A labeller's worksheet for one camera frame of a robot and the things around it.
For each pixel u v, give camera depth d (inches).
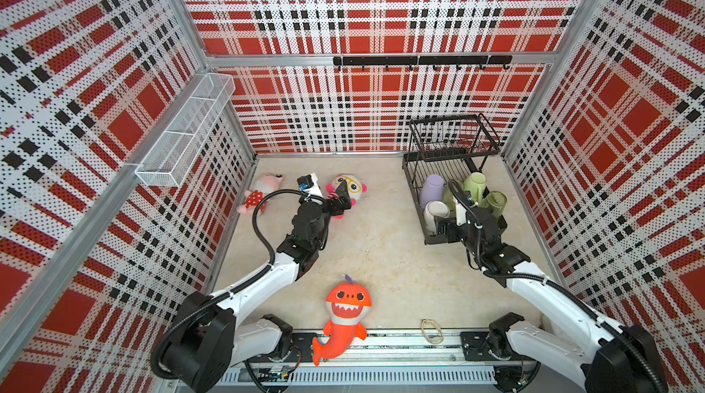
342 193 28.9
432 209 35.7
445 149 48.6
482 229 23.4
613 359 15.1
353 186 39.9
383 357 28.9
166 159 27.2
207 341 15.8
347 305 29.0
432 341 29.0
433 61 34.8
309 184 26.5
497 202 35.7
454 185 26.0
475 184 37.8
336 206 28.2
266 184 40.1
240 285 18.5
